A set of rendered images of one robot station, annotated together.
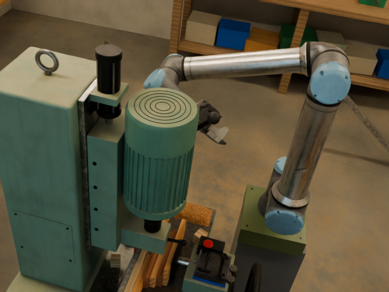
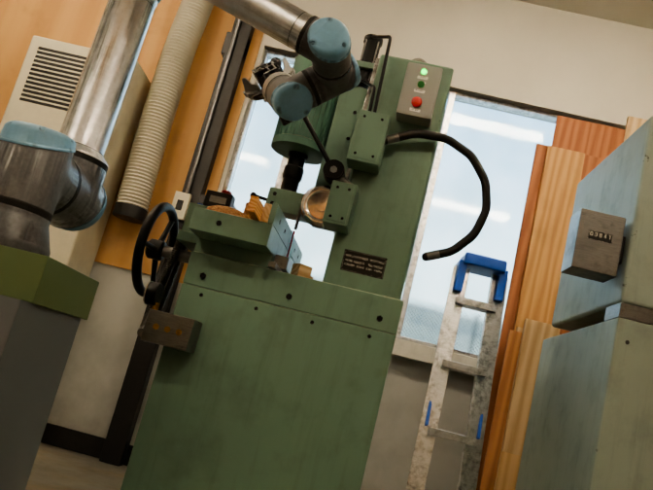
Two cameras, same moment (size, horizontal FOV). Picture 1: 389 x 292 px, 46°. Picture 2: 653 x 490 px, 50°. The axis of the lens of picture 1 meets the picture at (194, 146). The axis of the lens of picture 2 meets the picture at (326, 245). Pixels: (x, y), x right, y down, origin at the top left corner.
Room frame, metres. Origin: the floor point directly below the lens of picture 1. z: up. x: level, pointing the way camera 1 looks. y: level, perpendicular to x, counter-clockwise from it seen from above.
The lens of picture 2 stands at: (2.93, 0.20, 0.52)
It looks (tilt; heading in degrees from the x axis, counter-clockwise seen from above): 12 degrees up; 179
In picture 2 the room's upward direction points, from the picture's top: 15 degrees clockwise
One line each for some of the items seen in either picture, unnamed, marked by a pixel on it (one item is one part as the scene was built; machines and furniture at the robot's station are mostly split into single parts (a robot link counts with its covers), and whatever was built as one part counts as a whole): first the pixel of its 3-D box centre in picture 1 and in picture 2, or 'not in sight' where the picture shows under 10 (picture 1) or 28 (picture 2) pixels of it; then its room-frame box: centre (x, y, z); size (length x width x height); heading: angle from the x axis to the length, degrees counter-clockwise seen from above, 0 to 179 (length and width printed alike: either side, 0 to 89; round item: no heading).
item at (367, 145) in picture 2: not in sight; (368, 141); (1.07, 0.28, 1.23); 0.09 x 0.08 x 0.15; 82
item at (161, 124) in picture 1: (158, 155); (311, 108); (0.89, 0.09, 1.35); 0.18 x 0.18 x 0.31
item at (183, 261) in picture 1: (185, 262); not in sight; (0.87, -0.03, 0.95); 0.09 x 0.07 x 0.09; 172
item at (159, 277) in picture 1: (167, 257); not in sight; (0.90, 0.03, 0.93); 0.19 x 0.02 x 0.05; 172
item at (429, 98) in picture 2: not in sight; (419, 94); (1.07, 0.38, 1.40); 0.10 x 0.06 x 0.16; 82
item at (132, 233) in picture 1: (145, 234); (290, 207); (0.89, 0.11, 1.03); 0.14 x 0.07 x 0.09; 82
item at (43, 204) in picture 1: (58, 181); (389, 186); (0.93, 0.38, 1.16); 0.22 x 0.22 x 0.72; 82
